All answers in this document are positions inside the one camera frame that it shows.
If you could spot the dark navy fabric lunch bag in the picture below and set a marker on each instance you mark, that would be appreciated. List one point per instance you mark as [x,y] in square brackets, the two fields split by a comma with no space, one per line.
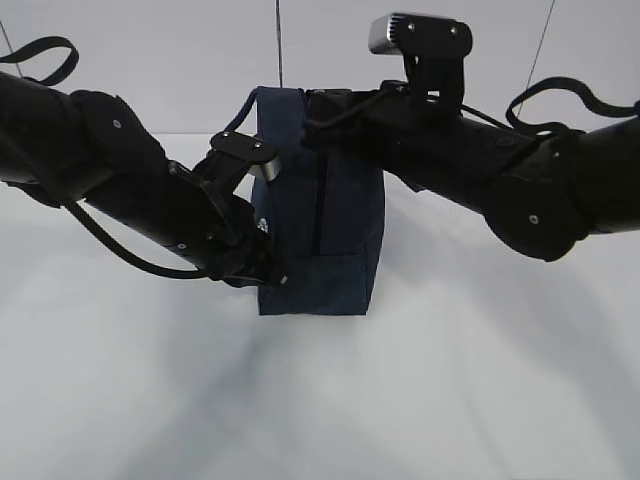
[324,213]

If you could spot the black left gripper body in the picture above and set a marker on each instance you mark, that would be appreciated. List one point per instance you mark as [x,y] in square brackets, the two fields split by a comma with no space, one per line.
[253,263]

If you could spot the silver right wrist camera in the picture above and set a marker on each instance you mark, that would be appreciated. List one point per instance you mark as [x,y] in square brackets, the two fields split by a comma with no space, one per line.
[401,33]

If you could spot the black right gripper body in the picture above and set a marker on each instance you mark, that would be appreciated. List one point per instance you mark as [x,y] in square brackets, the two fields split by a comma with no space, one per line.
[332,118]

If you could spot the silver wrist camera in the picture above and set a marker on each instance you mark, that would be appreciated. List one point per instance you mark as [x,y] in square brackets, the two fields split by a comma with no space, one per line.
[401,33]
[234,155]

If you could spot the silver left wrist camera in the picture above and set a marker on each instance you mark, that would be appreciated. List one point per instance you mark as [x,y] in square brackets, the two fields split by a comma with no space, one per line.
[234,155]

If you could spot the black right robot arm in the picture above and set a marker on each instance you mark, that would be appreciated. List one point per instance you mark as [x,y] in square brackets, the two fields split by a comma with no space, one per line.
[540,187]

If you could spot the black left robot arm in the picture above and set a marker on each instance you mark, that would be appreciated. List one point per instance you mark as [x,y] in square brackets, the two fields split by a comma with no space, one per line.
[88,149]

